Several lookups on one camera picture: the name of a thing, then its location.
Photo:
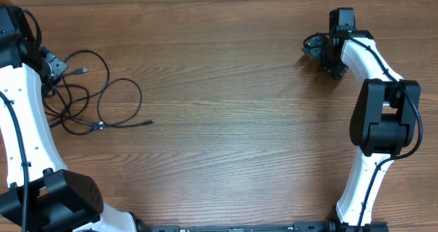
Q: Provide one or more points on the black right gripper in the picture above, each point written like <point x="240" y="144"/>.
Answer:
<point x="313" y="47"/>

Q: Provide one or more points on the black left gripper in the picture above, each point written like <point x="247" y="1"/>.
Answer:
<point x="58" y="65"/>

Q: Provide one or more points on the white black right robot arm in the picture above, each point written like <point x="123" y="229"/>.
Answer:
<point x="385" y="126"/>

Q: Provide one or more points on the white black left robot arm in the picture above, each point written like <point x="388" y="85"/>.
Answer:
<point x="43" y="194"/>

